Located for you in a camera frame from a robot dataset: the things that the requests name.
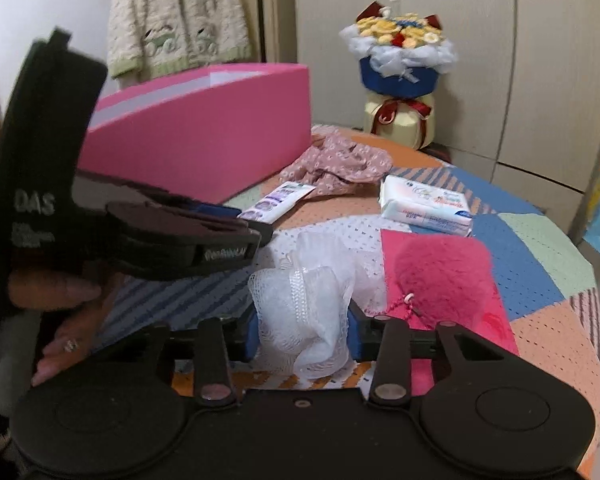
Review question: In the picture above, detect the pink red towel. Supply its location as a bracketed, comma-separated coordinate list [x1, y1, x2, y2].
[379, 227, 520, 397]

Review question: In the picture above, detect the pink floral cloth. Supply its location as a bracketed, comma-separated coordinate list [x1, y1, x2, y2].
[279, 131, 393, 200]

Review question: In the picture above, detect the white mesh bath sponge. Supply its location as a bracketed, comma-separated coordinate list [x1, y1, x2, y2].
[248, 232, 356, 380]

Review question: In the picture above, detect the cream knitted cardigan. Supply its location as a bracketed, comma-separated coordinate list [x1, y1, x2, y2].
[107, 0, 252, 84]

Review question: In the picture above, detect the beige wardrobe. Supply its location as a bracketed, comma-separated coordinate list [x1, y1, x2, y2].
[263, 0, 600, 229]

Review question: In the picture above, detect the flower bouquet blue wrap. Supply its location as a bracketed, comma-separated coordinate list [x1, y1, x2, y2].
[339, 1, 457, 150]

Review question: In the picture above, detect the white tissue pack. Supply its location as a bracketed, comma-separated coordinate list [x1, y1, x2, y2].
[379, 176, 472, 236]

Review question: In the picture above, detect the colourful patchwork table cover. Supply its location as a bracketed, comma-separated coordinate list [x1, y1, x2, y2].
[97, 125, 600, 479]

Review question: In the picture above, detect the pink storage box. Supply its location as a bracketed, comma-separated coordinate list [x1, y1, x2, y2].
[78, 63, 311, 203]

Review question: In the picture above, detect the person's left hand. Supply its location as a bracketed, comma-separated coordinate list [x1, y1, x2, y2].
[8, 271, 124, 387]

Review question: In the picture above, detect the small wipes packet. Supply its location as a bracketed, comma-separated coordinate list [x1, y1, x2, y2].
[239, 181, 315, 224]

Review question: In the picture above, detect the pink fluffy pouch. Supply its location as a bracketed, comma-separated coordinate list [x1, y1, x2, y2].
[388, 234, 494, 328]

